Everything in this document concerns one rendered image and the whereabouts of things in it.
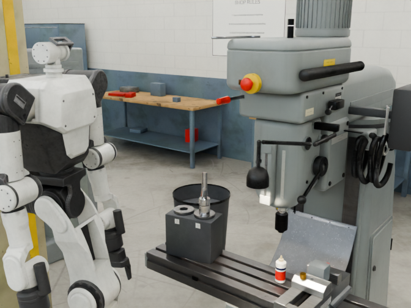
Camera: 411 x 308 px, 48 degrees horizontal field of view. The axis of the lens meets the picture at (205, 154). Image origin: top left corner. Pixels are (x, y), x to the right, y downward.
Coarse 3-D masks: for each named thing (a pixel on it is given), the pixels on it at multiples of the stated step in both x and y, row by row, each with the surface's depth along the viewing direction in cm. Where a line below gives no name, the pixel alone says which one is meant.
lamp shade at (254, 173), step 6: (252, 168) 146; (258, 168) 145; (252, 174) 144; (258, 174) 143; (264, 174) 144; (246, 180) 146; (252, 180) 144; (258, 180) 143; (264, 180) 143; (252, 186) 144; (258, 186) 144; (264, 186) 144
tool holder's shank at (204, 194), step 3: (201, 174) 191; (204, 174) 190; (204, 177) 190; (204, 180) 191; (204, 183) 191; (204, 186) 191; (204, 189) 192; (201, 192) 193; (204, 192) 192; (207, 192) 193; (201, 195) 193; (204, 195) 192; (207, 195) 193; (204, 198) 193
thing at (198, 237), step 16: (176, 208) 200; (192, 208) 200; (176, 224) 196; (192, 224) 192; (208, 224) 189; (176, 240) 198; (192, 240) 194; (208, 240) 191; (192, 256) 196; (208, 256) 193
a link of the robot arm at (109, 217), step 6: (108, 210) 182; (114, 210) 181; (120, 210) 180; (102, 216) 177; (108, 216) 179; (114, 216) 180; (120, 216) 180; (108, 222) 178; (114, 222) 182; (120, 222) 180; (108, 228) 180; (114, 228) 182; (120, 228) 180; (108, 234) 180; (114, 234) 181; (120, 234) 181; (108, 240) 180
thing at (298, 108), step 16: (256, 96) 151; (272, 96) 148; (288, 96) 144; (304, 96) 142; (320, 96) 151; (336, 96) 162; (240, 112) 157; (256, 112) 153; (272, 112) 149; (288, 112) 145; (304, 112) 144; (320, 112) 153
